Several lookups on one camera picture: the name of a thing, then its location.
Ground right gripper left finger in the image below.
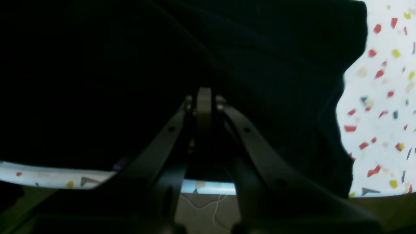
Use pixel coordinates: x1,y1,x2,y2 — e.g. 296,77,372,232
6,87,208,234

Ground terrazzo patterned tablecloth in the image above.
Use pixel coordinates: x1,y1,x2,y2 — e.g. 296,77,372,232
1,0,415,197

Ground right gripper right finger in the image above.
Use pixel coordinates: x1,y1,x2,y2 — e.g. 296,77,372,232
205,88,383,234

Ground black t-shirt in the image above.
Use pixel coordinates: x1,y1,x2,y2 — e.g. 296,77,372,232
1,0,368,198

